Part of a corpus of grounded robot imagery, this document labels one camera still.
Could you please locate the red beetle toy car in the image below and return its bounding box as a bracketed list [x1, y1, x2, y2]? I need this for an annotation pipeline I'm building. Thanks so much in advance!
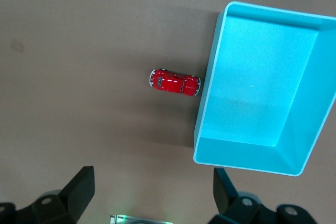
[148, 68, 202, 98]

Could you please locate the light blue plastic box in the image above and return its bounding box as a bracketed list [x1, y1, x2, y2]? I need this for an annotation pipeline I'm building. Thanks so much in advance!
[193, 1, 336, 177]

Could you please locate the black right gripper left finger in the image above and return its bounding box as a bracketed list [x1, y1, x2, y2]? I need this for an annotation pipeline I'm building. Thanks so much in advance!
[15, 165, 96, 224]

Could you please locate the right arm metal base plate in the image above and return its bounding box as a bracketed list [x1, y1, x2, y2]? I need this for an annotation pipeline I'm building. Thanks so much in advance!
[109, 214, 173, 224]

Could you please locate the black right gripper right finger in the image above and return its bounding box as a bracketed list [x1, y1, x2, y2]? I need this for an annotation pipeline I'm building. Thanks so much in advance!
[209, 167, 316, 224]

